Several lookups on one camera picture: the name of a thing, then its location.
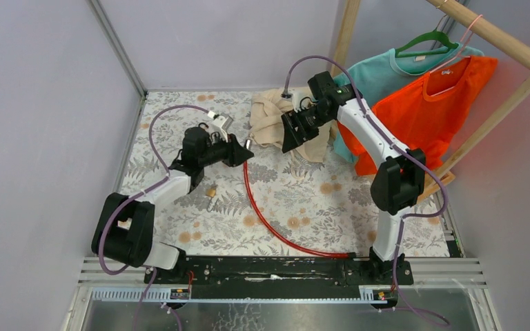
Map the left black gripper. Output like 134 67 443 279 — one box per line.
197 130 253 168

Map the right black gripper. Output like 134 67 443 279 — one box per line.
280 106 332 154

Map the red cable lock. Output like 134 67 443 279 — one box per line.
243 144 357 258

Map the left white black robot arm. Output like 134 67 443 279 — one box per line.
91 126 254 283

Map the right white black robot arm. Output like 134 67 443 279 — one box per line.
281 72 425 285

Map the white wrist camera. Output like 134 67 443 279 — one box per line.
208 110 233 141
281 89 311 112

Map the wooden clothes rack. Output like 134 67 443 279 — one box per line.
331 0 530 201

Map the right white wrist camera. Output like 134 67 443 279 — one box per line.
281 89 311 112

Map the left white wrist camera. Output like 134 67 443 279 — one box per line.
208 110 233 141

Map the green clothes hanger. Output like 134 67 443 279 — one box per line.
395 13 459 59

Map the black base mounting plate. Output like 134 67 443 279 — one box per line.
144 255 414 300

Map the orange t-shirt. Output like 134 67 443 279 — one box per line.
337 55 499 177

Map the beige crumpled cloth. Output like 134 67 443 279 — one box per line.
249 88 331 163

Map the teal t-shirt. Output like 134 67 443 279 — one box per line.
331 46 485 163

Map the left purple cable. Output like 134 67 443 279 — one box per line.
98 104 213 331

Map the aluminium frame rail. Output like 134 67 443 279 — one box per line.
86 0 147 98

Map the pink clothes hanger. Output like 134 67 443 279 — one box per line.
429 14 482 74

